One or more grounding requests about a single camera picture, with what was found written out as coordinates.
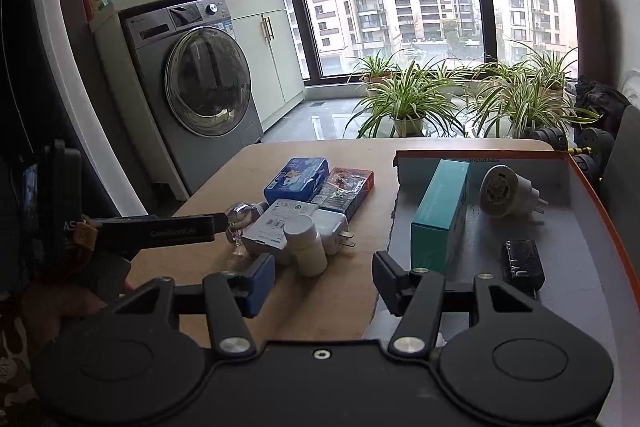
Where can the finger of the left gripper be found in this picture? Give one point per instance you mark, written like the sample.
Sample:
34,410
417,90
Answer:
137,233

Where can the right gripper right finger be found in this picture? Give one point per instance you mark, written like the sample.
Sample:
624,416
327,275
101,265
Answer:
416,298

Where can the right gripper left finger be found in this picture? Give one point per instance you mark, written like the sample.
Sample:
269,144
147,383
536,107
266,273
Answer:
230,299

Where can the teal bandage box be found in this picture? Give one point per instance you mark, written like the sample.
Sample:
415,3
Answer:
438,224

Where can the white labelled small box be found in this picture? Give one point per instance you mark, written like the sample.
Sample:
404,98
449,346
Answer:
266,236

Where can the white pill bottle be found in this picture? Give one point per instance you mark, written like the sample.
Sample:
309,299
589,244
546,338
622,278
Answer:
306,245

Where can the black power adapter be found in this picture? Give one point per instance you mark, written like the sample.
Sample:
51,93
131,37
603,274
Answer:
522,267

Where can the red card box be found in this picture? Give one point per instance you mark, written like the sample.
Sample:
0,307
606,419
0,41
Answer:
344,190

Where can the white plug-in diffuser device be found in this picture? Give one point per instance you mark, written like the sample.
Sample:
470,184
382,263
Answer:
504,193

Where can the blue card box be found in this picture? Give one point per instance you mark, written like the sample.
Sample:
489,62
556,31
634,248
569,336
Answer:
300,179

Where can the orange-rimmed cardboard box lid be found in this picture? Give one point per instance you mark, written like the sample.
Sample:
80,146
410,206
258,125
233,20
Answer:
588,282

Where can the grey front-load washing machine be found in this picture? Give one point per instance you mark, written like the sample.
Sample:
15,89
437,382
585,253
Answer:
197,83

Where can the front left spider plant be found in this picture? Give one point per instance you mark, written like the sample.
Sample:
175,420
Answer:
413,98

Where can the spider plant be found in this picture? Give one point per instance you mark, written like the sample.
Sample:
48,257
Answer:
373,68
512,101
550,68
413,98

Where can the front right spider plant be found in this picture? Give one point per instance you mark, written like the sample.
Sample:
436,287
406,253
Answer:
512,101

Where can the dark grey chair back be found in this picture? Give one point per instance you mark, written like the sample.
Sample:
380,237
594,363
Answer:
620,192

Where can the back left spider plant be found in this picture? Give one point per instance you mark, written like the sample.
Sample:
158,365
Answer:
373,68

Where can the black dumbbell yellow bar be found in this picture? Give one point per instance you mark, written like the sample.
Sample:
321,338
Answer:
591,151

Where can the white cabinet with countertop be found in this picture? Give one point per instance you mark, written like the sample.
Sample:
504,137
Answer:
263,31

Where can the back right spider plant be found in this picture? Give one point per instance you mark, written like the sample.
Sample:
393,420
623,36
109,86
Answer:
550,68

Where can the black bag on floor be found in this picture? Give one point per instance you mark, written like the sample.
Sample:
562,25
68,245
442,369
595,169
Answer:
604,100

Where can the brown rolled mat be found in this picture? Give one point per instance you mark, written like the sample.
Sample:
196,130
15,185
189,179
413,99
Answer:
588,27

